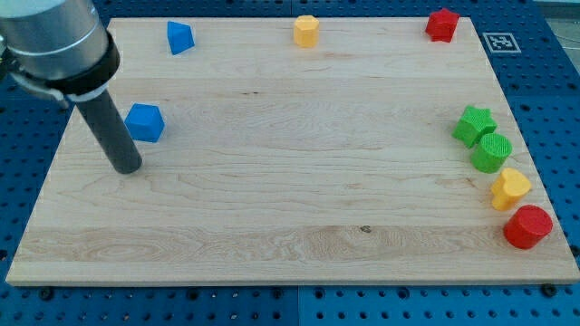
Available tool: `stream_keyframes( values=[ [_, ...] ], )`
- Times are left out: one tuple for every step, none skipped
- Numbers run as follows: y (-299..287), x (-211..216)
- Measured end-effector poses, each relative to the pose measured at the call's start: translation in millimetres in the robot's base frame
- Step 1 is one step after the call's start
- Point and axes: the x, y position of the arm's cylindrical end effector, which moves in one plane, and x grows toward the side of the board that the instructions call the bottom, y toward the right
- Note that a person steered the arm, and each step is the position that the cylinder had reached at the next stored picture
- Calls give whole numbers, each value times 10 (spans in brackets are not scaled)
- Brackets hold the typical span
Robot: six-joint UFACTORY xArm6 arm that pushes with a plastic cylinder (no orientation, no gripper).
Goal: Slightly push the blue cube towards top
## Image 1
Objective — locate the blue cube block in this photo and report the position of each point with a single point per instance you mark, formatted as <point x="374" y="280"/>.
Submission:
<point x="144" y="122"/>

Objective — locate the green cylinder block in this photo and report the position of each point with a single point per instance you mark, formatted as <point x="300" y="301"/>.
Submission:
<point x="491" y="153"/>

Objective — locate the red cylinder block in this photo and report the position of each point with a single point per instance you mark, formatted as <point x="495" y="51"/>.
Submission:
<point x="528" y="226"/>

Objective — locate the red star block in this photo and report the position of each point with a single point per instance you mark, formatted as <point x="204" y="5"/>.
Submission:
<point x="441" y="25"/>

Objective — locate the yellow heart block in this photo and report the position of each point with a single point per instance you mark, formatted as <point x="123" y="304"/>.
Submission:
<point x="509" y="188"/>

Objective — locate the green star block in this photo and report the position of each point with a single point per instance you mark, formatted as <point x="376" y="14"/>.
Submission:
<point x="473" y="124"/>

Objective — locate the wooden board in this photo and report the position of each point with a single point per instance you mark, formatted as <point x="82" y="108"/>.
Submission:
<point x="281" y="165"/>

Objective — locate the yellow hexagon block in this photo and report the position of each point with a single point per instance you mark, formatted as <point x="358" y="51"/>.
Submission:
<point x="306" y="31"/>

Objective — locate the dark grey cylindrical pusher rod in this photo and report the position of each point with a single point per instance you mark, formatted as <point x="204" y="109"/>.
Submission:
<point x="107" y="126"/>

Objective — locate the blue triangular block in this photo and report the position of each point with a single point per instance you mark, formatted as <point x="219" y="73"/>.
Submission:
<point x="180" y="37"/>

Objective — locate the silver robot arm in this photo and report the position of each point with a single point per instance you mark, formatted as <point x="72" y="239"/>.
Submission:
<point x="60" y="50"/>

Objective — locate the white fiducial marker tag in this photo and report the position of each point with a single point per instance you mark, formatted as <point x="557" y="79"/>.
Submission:
<point x="499" y="42"/>

